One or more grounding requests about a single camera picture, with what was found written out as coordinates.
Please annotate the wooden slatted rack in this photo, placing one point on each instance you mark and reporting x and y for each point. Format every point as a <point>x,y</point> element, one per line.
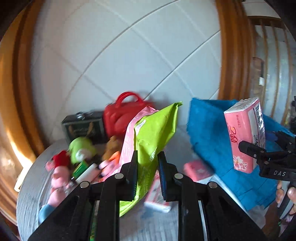
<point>272,58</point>

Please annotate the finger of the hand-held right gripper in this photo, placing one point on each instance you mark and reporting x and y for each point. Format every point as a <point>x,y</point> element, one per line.
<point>251,149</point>
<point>283,139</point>

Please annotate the lime green packet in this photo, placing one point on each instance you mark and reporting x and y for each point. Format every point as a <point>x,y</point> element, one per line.
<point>155,129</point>

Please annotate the blue cloth mat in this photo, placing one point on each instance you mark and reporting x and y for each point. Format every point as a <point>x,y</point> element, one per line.
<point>208,139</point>

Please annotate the green carton box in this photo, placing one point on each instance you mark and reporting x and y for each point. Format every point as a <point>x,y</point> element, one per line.
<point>79,170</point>

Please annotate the brown teddy bear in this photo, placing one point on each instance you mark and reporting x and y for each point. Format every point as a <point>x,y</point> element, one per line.
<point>112,146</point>

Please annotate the white tube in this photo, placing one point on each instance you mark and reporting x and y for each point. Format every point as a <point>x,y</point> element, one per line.
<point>86,173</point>

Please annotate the pink pig plush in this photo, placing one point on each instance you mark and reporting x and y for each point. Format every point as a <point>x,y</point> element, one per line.
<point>60,176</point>

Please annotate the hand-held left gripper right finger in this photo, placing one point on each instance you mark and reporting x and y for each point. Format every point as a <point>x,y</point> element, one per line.
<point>161,178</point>

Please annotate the green plush toy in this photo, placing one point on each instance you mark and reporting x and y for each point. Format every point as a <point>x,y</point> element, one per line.
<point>81,148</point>

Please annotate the small floral tissue pack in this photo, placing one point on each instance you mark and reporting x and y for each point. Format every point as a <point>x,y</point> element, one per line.
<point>196,170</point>

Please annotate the rolled patterned rug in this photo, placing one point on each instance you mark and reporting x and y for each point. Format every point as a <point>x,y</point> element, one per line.
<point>257,69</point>

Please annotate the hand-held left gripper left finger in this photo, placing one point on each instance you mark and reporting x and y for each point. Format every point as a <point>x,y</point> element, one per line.
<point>134,176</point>

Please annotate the orange pouch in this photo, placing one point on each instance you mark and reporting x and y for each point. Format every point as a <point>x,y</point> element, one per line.
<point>115,157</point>

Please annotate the cloth covered desktop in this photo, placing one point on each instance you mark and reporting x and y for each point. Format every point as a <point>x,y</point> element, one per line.
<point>157,224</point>

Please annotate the red bear suitcase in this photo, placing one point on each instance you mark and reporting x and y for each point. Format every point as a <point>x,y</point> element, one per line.
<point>118,118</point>

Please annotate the black gift box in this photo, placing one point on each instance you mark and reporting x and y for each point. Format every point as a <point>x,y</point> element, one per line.
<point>81,129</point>

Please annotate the wooden frame post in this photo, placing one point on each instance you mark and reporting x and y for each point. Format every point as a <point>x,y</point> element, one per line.
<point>13,81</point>
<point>231,46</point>

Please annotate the person's right hand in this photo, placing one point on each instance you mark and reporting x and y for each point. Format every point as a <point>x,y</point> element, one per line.
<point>291,195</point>

